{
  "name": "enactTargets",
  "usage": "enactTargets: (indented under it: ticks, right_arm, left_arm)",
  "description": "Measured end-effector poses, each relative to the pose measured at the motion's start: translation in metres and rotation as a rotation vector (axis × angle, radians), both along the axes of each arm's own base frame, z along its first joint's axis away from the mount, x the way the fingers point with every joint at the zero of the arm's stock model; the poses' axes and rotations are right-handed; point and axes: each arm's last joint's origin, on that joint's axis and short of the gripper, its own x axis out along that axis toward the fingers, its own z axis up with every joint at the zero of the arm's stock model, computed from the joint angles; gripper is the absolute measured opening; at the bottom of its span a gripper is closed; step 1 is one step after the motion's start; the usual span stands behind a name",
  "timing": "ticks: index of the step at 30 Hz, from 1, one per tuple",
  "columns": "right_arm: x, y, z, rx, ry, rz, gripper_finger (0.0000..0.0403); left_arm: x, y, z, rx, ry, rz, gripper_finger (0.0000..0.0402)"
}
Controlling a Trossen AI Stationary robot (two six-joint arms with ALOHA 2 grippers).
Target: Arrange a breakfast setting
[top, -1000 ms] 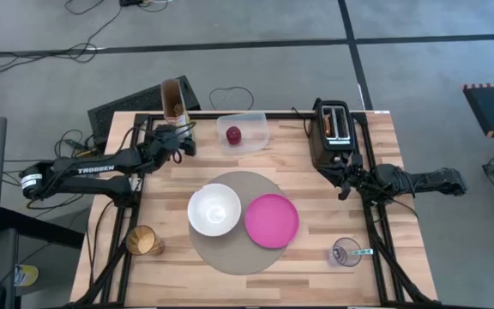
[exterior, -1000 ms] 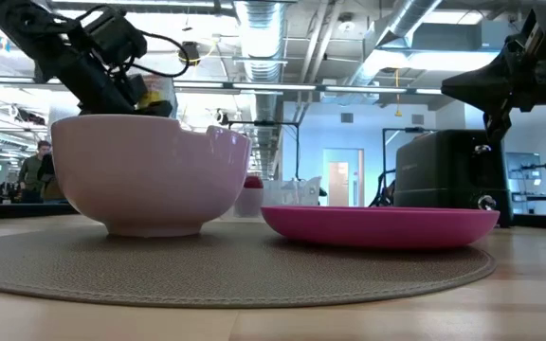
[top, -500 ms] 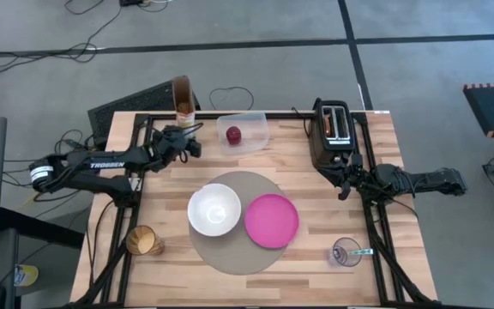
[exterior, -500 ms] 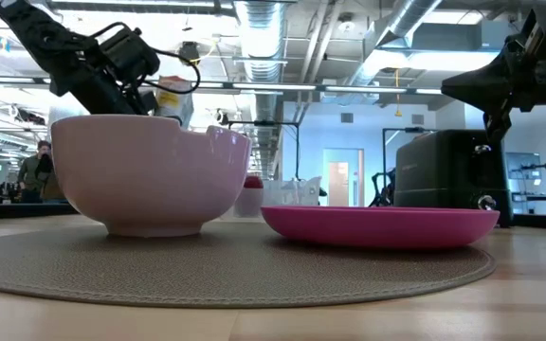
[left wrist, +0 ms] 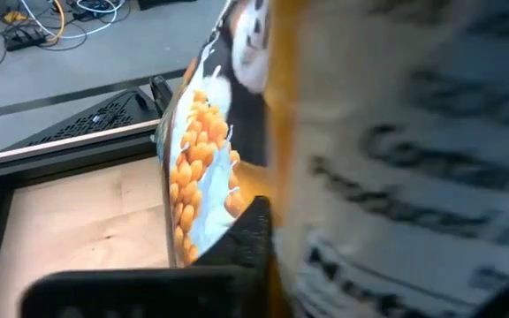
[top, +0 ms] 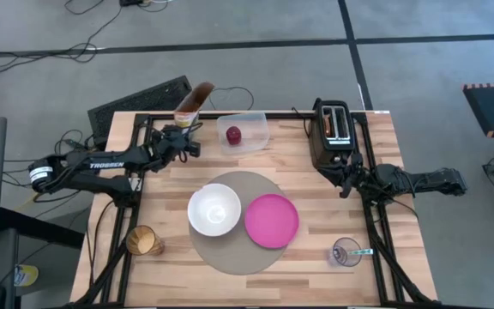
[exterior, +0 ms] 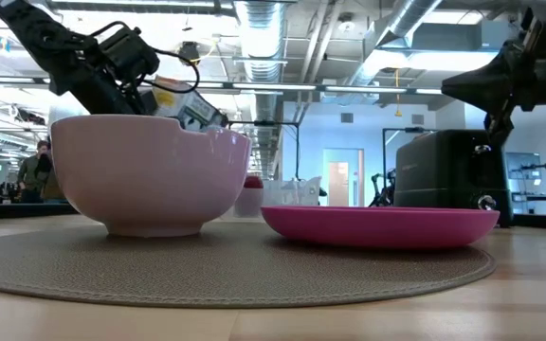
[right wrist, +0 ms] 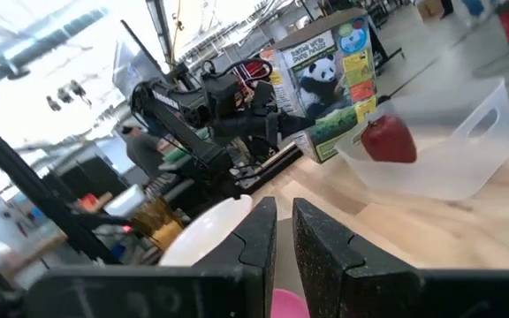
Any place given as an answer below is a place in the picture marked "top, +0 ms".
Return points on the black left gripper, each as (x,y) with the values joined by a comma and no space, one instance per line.
(172,143)

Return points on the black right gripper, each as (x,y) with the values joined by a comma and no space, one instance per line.
(354,171)

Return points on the colourful cardboard cereal box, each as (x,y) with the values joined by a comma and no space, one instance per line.
(192,103)

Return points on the red apple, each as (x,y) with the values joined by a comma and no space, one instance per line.
(233,135)

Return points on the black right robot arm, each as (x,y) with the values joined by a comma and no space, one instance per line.
(418,178)

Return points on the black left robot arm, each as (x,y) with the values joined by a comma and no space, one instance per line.
(101,165)

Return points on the black two-slot toaster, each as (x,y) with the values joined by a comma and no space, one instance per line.
(330,148)

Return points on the clear plastic container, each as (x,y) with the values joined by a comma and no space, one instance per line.
(251,129)

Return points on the clear blue-tinted glass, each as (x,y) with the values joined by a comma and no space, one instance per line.
(343,253)

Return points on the pink plate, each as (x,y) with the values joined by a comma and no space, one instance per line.
(272,221)

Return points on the white bowl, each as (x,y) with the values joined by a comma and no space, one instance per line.
(214,209)

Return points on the wooden cup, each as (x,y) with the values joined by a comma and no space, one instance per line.
(144,241)

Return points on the round grey placemat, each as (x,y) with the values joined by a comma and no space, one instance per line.
(247,262)

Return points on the black power strip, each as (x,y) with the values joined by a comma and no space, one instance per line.
(131,2)

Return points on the yellow and white floor object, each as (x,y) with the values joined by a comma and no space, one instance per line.
(26,275)

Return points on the black aluminium table frame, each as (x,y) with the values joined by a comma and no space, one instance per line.
(122,257)

